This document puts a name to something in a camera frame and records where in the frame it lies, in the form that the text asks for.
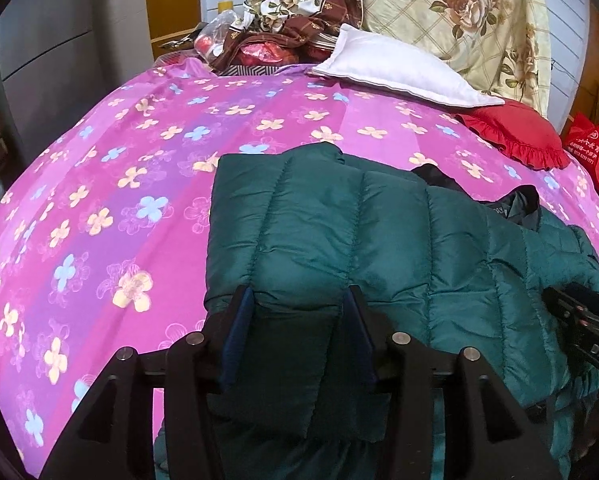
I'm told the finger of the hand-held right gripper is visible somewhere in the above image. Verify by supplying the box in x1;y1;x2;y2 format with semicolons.
542;286;599;328

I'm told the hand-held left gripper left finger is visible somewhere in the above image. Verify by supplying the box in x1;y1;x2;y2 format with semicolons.
40;284;256;480

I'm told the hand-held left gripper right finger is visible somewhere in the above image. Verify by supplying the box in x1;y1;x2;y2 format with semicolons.
342;284;547;480

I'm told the green puffer jacket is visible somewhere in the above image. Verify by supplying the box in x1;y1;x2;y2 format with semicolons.
154;142;599;480

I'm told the red shopping bag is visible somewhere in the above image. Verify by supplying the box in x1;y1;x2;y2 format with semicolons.
562;112;599;196

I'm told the red ruffled pillow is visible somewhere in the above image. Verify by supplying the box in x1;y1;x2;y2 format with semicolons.
452;99;571;171

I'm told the pink floral bed sheet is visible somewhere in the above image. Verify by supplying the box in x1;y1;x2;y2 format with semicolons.
0;57;599;480

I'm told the white pillow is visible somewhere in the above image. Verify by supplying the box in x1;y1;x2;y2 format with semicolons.
307;23;506;109

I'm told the red shiny packet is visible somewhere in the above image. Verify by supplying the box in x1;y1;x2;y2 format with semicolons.
240;42;286;67

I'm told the clear plastic bag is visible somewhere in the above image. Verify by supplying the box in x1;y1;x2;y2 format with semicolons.
194;10;245;61

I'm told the brown floral blanket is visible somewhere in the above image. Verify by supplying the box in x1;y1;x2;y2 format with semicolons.
212;0;365;73

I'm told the cream floral quilt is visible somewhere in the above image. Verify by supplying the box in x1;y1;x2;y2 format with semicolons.
357;0;553;126

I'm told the grey cabinet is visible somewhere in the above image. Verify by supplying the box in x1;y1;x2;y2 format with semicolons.
0;0;155;141

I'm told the yellow door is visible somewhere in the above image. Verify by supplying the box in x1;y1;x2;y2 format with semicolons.
144;0;203;46

